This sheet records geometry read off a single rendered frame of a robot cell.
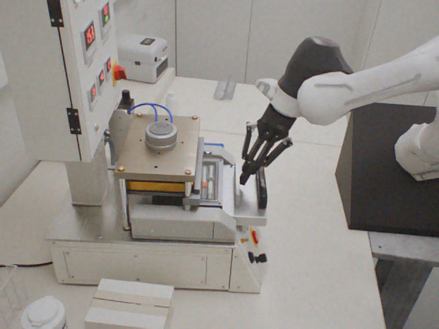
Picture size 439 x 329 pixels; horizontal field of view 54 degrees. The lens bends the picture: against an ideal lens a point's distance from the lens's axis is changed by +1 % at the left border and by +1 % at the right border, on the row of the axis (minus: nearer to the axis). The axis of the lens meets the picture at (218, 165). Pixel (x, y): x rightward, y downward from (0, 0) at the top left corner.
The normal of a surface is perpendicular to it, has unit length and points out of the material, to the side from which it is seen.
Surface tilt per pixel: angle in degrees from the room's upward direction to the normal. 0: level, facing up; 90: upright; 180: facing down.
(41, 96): 90
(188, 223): 90
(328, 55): 82
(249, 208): 0
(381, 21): 90
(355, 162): 43
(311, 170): 0
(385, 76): 75
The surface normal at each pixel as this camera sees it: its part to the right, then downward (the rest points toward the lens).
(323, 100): -0.34, 0.14
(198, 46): -0.15, 0.57
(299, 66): -0.69, 0.13
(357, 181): -0.01, -0.20
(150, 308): 0.02, -0.82
